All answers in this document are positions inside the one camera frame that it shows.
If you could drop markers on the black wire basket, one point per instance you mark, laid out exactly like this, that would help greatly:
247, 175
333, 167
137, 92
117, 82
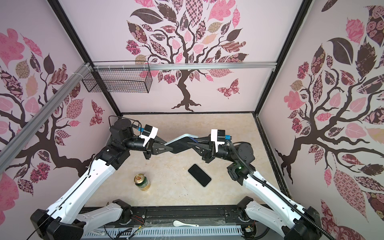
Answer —
119, 77

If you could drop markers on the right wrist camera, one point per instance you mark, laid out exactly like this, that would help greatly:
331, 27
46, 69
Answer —
219, 137

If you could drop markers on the white plastic spoon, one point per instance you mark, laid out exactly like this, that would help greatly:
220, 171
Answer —
177, 223

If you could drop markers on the black smartphone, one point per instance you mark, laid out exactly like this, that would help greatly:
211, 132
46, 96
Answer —
180, 145

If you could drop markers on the back aluminium wall rail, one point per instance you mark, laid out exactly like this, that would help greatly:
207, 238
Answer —
199, 66

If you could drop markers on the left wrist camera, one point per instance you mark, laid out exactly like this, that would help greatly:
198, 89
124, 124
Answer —
148, 133

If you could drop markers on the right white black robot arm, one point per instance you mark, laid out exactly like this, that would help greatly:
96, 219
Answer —
282, 215

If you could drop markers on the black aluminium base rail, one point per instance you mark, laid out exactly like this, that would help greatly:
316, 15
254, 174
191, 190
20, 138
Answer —
205, 215

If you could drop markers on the left aluminium wall rail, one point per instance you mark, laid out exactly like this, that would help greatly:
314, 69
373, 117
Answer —
11, 150

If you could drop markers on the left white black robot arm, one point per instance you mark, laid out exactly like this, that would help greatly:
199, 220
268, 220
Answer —
63, 221

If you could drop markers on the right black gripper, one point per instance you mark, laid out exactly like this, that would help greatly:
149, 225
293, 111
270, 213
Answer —
207, 154

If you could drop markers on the phone with white case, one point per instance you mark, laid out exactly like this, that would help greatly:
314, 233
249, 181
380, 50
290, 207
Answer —
200, 176

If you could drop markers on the white slotted cable duct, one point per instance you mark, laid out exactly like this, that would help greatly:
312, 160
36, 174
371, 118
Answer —
162, 232

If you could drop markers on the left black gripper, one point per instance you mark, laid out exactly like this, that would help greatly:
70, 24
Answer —
154, 146

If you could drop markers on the aluminium wall rail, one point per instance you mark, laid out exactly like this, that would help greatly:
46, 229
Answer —
199, 66
11, 150

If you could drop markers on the light blue phone case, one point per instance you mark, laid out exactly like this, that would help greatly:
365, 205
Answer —
181, 137

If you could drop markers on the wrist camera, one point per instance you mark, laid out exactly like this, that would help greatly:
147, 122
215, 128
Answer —
148, 133
219, 137

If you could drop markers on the green gold drink can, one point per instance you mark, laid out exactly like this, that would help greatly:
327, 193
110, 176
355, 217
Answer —
142, 182

